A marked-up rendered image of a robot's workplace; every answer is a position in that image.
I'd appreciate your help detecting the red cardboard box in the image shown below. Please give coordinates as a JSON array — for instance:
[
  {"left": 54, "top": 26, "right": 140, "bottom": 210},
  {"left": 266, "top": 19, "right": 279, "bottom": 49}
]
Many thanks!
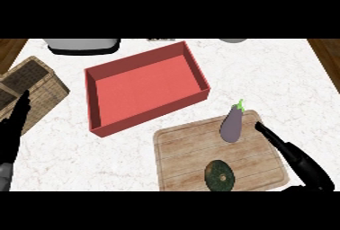
[{"left": 84, "top": 40, "right": 211, "bottom": 138}]

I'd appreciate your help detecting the wooden cutting board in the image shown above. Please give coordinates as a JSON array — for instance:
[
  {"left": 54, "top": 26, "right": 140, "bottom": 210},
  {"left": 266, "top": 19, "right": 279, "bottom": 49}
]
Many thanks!
[{"left": 152, "top": 109, "right": 291, "bottom": 192}]

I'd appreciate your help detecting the dark green squash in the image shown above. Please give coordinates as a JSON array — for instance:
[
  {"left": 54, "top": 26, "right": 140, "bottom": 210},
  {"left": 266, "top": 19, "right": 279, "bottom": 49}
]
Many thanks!
[{"left": 202, "top": 159, "right": 236, "bottom": 192}]

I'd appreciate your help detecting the purple eggplant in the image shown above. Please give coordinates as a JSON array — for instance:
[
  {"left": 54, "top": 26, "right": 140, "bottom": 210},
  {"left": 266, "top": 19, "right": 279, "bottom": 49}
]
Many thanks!
[{"left": 218, "top": 99, "right": 246, "bottom": 144}]

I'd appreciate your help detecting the grey round object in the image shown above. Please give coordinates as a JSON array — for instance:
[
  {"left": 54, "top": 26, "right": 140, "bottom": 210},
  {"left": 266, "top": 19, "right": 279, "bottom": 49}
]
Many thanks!
[{"left": 217, "top": 38, "right": 249, "bottom": 44}]

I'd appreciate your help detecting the grey and black appliance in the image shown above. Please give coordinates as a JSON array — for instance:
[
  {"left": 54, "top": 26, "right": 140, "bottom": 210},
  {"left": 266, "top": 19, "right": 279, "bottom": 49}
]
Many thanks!
[{"left": 41, "top": 38, "right": 122, "bottom": 56}]

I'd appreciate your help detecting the brown wicker basket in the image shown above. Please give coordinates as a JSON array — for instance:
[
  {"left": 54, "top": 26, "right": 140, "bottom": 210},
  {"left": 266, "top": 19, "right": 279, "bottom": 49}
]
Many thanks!
[{"left": 0, "top": 55, "right": 72, "bottom": 137}]

